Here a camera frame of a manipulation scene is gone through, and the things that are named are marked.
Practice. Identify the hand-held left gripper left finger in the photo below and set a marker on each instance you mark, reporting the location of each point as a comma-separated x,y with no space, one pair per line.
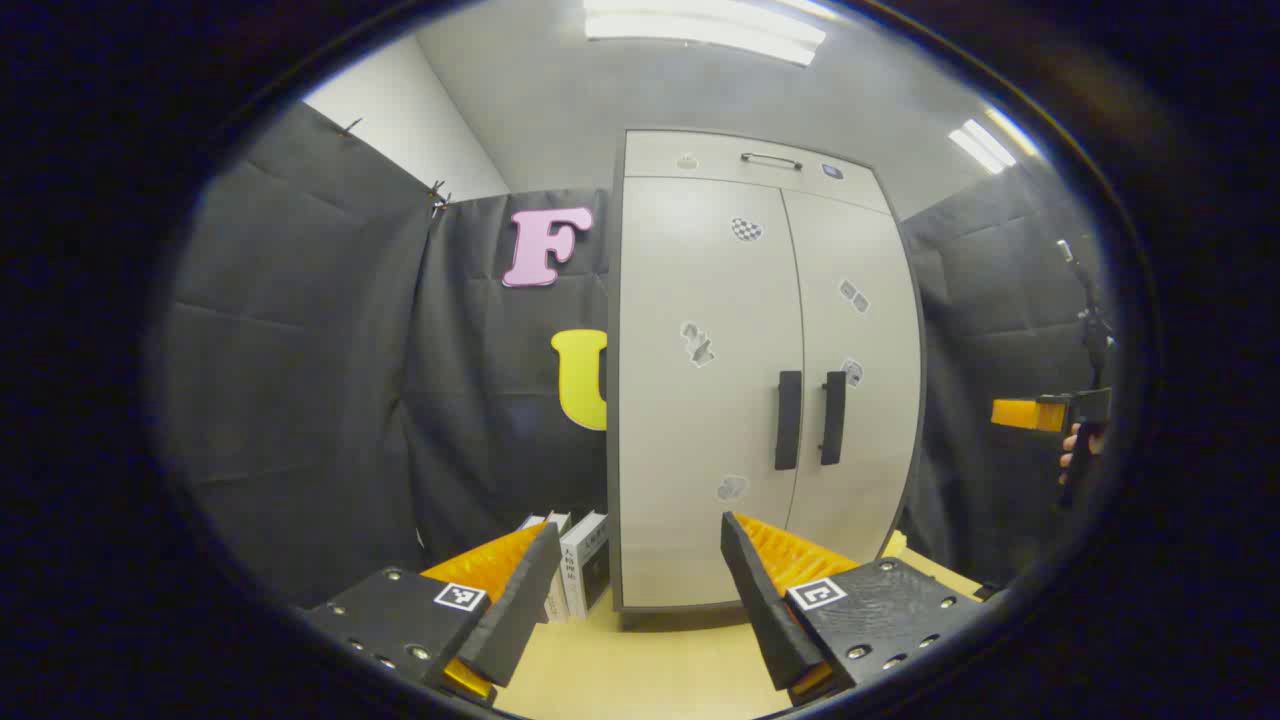
520,610

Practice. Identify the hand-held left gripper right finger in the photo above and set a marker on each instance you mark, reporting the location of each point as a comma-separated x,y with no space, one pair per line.
765,610

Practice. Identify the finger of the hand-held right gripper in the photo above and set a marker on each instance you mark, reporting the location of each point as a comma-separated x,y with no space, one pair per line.
1020,413

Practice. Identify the grey double-door shoe cabinet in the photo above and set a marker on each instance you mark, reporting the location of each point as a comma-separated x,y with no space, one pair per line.
700,560

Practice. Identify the grey shoe cabinet door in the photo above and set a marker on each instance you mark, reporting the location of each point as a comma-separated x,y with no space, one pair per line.
875,440
690,420

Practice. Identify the grey cabinet drawer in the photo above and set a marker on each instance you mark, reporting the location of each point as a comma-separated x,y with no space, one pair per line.
680,155

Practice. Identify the cream book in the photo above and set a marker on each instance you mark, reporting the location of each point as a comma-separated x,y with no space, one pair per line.
558,600

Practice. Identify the white book with dark cover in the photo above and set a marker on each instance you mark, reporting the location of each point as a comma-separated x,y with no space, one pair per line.
590,560

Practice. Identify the blue book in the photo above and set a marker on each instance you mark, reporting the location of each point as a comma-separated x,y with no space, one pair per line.
531,521

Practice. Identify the long ceiling light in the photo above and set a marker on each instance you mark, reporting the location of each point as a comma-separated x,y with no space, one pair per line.
700,30
985,145

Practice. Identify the black backdrop cloth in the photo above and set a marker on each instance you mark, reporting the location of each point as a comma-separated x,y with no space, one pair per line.
300,350

